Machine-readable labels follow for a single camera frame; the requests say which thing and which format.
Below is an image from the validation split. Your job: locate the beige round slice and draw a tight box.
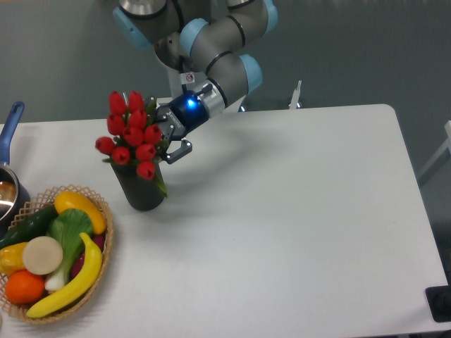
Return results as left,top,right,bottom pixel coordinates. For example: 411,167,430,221
22,236,63,275

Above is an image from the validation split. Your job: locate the black device at table edge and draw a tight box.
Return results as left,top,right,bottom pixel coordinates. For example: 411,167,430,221
425,285,450,323

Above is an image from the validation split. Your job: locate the woven wicker basket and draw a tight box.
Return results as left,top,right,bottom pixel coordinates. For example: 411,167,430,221
1,184,113,324

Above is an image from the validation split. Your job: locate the green cucumber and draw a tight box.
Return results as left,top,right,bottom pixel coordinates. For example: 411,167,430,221
1,205,58,249

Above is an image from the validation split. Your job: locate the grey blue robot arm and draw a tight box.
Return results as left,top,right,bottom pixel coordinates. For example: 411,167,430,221
113,1,278,164

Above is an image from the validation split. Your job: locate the yellow squash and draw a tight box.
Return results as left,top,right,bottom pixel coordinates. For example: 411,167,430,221
54,191,106,235

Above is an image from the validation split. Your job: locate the orange fruit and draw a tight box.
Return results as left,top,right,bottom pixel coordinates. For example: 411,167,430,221
5,270,44,304

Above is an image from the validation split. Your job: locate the yellow bell pepper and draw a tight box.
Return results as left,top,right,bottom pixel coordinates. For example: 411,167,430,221
1,242,27,275

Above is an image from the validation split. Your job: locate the white frame at right edge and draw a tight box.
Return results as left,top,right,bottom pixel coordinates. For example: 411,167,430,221
417,121,450,187

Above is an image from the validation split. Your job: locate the blue handled saucepan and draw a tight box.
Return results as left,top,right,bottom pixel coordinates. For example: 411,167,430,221
1,101,30,236

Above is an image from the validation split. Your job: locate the green bok choy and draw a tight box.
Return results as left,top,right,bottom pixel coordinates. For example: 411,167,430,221
45,208,93,293

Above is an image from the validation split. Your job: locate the purple red vegetable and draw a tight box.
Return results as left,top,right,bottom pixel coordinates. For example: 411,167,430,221
70,234,105,280

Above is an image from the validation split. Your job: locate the dark grey ribbed vase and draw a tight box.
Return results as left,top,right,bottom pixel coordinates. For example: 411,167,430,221
111,163,165,211

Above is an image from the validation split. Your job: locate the yellow banana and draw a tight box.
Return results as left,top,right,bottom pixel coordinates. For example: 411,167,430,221
26,232,102,318

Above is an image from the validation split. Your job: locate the red tulip bouquet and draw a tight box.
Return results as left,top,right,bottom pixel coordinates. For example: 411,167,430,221
95,91,167,197

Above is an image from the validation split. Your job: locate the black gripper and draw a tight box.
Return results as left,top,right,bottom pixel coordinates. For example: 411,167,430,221
144,91,209,165

